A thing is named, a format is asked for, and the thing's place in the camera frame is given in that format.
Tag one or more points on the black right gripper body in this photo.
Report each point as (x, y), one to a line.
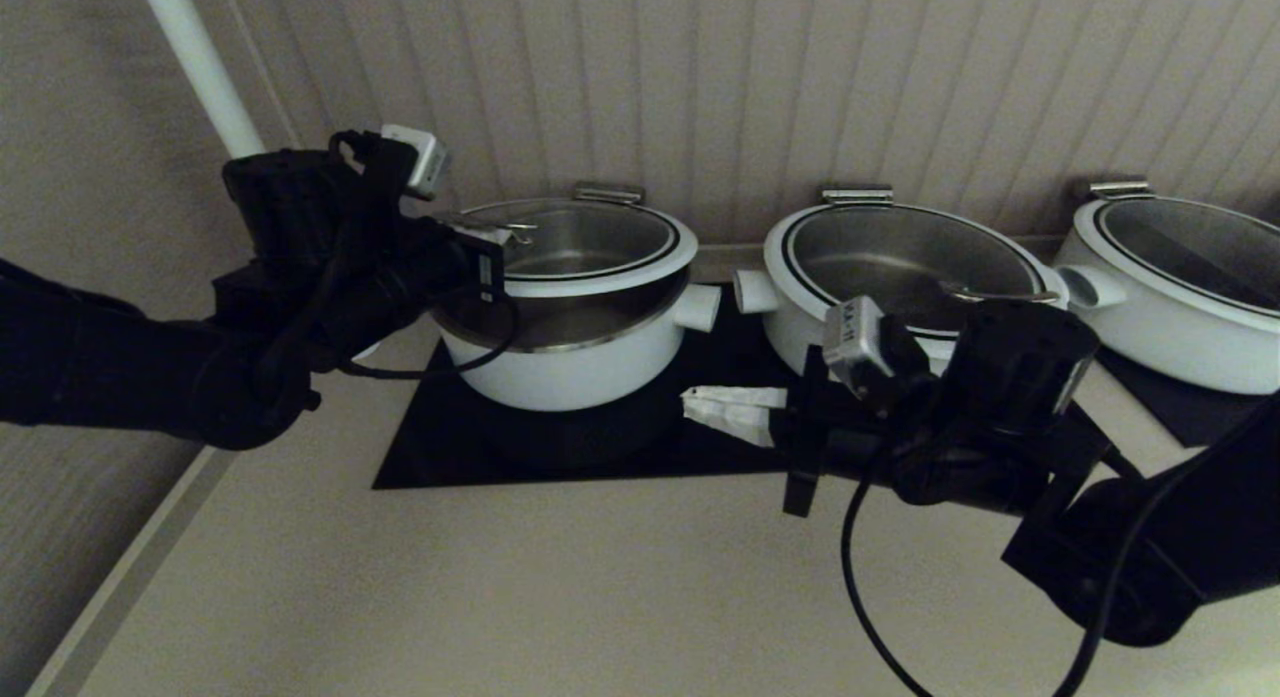
(860, 437)

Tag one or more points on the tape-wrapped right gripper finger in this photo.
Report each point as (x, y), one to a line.
(735, 427)
(735, 395)

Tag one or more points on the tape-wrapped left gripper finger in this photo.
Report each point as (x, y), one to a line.
(495, 233)
(480, 247)

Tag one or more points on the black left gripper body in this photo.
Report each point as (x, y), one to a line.
(430, 277)

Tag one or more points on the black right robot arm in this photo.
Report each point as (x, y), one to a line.
(1010, 367)

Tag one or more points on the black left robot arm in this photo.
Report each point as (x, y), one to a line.
(120, 367)

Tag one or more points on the middle white pot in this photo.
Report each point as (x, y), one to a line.
(880, 257)

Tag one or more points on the wide black glass cooktop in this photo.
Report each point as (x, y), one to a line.
(600, 447)

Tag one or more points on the white pole with base flange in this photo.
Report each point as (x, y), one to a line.
(195, 57)

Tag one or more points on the narrow black glass cooktop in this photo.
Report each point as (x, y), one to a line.
(1210, 417)

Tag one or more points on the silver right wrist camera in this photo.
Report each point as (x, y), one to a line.
(855, 332)

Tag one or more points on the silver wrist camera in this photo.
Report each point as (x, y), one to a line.
(855, 332)
(420, 157)

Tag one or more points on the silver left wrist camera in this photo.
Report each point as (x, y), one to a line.
(420, 157)

